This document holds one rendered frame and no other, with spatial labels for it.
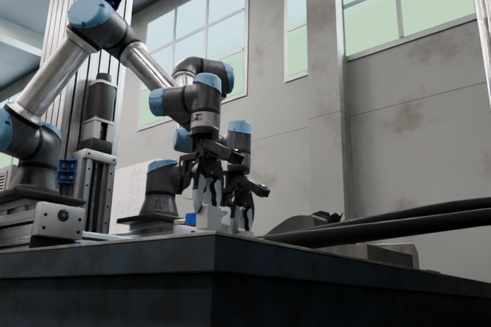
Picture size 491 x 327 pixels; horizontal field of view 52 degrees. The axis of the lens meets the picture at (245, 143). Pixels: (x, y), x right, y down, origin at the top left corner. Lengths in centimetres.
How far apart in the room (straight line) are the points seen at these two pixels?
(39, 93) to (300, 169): 306
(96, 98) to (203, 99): 75
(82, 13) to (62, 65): 16
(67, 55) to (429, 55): 300
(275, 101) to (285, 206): 100
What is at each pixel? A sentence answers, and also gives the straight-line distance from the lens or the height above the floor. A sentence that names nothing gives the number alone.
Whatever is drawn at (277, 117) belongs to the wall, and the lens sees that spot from 464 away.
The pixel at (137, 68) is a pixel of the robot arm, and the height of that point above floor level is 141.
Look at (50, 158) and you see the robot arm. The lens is 168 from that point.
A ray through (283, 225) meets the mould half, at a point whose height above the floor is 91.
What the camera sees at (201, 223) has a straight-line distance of 120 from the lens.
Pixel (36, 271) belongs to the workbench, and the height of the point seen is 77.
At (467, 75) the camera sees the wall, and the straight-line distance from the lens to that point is 389.
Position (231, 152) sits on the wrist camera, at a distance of 118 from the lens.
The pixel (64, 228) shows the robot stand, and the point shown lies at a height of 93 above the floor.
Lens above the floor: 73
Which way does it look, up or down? 18 degrees up
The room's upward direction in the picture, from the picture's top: 1 degrees clockwise
